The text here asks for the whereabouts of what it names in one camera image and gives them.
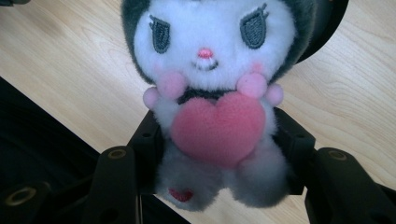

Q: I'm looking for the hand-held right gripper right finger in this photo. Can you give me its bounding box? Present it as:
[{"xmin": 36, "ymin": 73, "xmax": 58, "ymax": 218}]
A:
[{"xmin": 273, "ymin": 106, "xmax": 318, "ymax": 196}]

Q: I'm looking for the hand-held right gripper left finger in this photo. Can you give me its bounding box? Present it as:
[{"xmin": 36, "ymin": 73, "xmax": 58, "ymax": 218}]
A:
[{"xmin": 127, "ymin": 109, "xmax": 165, "ymax": 196}]

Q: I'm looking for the black and white plush keychain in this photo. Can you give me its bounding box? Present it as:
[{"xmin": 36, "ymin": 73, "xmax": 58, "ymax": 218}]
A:
[{"xmin": 120, "ymin": 0, "xmax": 318, "ymax": 213}]

